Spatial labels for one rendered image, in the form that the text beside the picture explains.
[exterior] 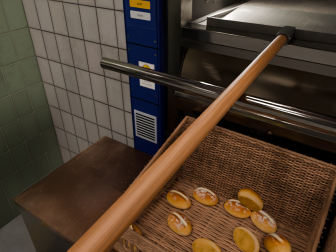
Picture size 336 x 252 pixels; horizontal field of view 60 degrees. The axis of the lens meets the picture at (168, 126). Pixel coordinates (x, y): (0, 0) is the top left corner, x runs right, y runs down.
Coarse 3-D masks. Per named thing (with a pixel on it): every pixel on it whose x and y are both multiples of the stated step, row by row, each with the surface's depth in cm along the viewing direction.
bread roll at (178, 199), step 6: (168, 192) 110; (174, 192) 108; (180, 192) 107; (168, 198) 108; (174, 198) 107; (180, 198) 106; (186, 198) 106; (174, 204) 107; (180, 204) 106; (186, 204) 106
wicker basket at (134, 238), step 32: (224, 128) 106; (192, 160) 116; (224, 160) 108; (256, 160) 102; (288, 160) 96; (320, 160) 91; (160, 192) 115; (192, 192) 115; (224, 192) 112; (256, 192) 105; (288, 192) 98; (320, 192) 93; (192, 224) 102; (224, 224) 102; (288, 224) 101; (320, 224) 77
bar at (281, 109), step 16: (112, 64) 73; (128, 64) 72; (160, 80) 67; (176, 80) 65; (192, 80) 64; (208, 96) 62; (240, 96) 58; (256, 96) 57; (272, 112) 55; (288, 112) 54; (304, 112) 53; (320, 128) 52
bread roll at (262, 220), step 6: (252, 216) 101; (258, 216) 99; (264, 216) 98; (270, 216) 99; (258, 222) 99; (264, 222) 98; (270, 222) 97; (258, 228) 99; (264, 228) 98; (270, 228) 97; (276, 228) 98
